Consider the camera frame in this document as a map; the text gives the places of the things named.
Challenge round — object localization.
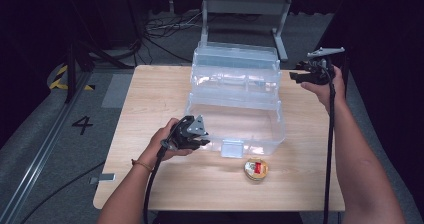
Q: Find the grey metal stand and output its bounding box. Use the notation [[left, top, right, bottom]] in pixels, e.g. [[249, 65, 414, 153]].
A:
[[199, 0, 294, 62]]

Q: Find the person's left hand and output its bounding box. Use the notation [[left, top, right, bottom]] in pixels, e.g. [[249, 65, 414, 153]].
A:
[[138, 117, 194, 168]]

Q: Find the black tripod stand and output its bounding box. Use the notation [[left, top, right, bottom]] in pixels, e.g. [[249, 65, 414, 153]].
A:
[[64, 40, 134, 104]]

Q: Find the bundle of floor cables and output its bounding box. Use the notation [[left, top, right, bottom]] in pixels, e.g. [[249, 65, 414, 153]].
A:
[[143, 10, 205, 65]]

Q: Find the black floor cable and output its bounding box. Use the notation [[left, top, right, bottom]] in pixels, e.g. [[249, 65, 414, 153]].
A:
[[19, 162, 106, 224]]

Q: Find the person's right hand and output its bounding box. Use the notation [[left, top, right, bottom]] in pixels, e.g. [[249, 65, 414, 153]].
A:
[[299, 65, 348, 113]]

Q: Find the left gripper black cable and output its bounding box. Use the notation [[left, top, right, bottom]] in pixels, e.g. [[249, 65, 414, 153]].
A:
[[143, 145, 168, 224]]

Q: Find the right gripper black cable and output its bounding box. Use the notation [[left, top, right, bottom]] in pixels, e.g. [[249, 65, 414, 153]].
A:
[[322, 58, 337, 224]]

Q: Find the thin orange bracelet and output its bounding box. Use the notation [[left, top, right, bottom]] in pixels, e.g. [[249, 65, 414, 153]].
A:
[[131, 158, 154, 172]]

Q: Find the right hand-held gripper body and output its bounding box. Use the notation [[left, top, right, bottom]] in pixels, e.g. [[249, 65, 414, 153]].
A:
[[307, 46, 345, 86]]

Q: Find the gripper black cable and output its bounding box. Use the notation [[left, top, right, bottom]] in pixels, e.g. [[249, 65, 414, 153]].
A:
[[322, 58, 337, 224], [143, 145, 168, 224]]

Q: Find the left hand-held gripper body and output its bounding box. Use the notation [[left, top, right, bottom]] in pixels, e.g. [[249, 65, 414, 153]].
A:
[[160, 114, 209, 151]]

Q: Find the metal floor rail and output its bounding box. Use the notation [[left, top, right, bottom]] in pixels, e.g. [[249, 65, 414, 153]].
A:
[[0, 71, 96, 224]]

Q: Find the clear plastic storage box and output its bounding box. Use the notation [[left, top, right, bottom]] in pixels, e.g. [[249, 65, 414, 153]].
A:
[[184, 41, 287, 159]]

